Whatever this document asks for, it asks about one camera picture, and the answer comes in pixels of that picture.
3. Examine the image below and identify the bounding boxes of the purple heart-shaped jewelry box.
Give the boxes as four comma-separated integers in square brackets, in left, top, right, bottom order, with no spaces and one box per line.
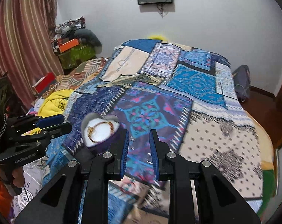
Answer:
[81,113,121,155]

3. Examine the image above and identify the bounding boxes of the striped red curtain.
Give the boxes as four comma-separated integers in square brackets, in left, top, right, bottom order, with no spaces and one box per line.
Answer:
[0,0,63,109]

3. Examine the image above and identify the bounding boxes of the green patterned cloth-covered stand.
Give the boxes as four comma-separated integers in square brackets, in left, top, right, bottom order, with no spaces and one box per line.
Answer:
[58,43,95,70]

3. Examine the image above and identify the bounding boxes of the left hand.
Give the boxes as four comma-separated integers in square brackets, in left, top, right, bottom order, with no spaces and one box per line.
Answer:
[12,167,24,188]

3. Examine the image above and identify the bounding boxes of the red box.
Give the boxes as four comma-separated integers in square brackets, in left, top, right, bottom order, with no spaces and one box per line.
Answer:
[32,72,56,94]

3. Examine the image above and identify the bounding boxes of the dark blue bag on floor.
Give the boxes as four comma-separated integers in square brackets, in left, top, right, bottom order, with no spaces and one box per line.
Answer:
[233,65,251,102]

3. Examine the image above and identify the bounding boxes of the gold bangle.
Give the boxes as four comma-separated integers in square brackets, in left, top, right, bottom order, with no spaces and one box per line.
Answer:
[87,121,115,144]

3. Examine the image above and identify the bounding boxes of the yellow fluffy pillow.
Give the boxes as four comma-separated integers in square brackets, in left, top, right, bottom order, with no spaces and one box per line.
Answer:
[148,34,168,41]

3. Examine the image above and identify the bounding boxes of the yellow towel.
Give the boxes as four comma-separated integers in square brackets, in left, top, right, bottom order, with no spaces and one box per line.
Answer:
[38,89,74,117]

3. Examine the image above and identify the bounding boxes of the pile of clothes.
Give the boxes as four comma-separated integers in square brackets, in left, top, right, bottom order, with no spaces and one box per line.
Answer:
[51,17,102,50]

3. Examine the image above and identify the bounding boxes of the orange box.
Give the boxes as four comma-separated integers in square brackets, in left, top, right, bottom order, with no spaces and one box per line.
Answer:
[59,38,79,53]

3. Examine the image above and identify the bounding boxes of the brown striped blanket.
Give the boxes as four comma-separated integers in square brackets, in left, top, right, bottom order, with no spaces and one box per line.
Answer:
[41,57,107,99]

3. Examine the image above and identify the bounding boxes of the patchwork patterned bedspread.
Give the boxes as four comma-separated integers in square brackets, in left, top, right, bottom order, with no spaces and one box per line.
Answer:
[42,39,274,223]

